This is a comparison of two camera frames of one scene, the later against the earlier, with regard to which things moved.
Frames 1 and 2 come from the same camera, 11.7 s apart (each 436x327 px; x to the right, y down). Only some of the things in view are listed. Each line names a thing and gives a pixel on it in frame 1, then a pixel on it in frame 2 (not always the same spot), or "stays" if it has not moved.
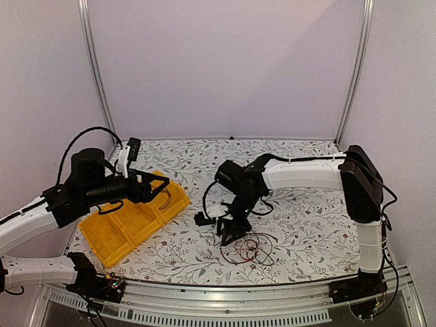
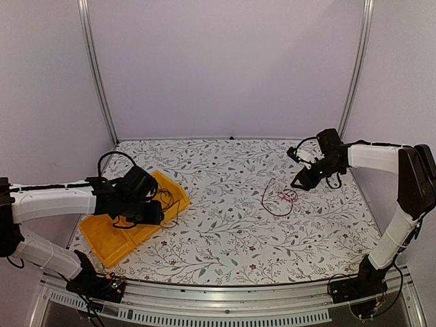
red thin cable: (238, 255) -> (264, 208)
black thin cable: (256, 248) -> (178, 214)
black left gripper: (145, 194) -> (154, 218)
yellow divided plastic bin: (112, 235) stays
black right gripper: (239, 230) -> (306, 178)
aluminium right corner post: (364, 45) stays
